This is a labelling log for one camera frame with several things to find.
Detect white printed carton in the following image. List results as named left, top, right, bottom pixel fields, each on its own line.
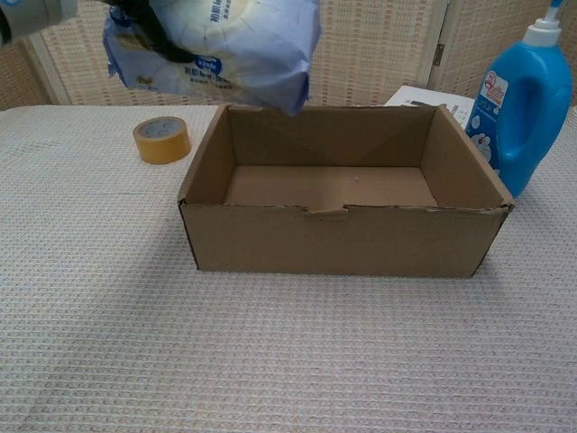
left=383, top=85, right=477, bottom=137

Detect blue white tissue pack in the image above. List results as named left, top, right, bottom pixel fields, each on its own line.
left=102, top=0, right=325, bottom=117

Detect beige woven tablecloth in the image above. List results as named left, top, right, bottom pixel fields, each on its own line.
left=0, top=103, right=577, bottom=433

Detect yellow packing tape roll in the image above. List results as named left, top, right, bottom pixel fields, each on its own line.
left=132, top=115, right=193, bottom=165

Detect woven folding screen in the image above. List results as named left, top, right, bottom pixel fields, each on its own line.
left=0, top=0, right=577, bottom=110

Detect blue detergent pump bottle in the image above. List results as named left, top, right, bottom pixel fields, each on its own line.
left=463, top=0, right=575, bottom=200

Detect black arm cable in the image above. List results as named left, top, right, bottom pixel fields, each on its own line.
left=0, top=7, right=14, bottom=45

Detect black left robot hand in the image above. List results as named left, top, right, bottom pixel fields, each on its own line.
left=107, top=0, right=194, bottom=64

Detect open brown cardboard box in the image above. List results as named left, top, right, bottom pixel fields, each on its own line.
left=178, top=103, right=516, bottom=278

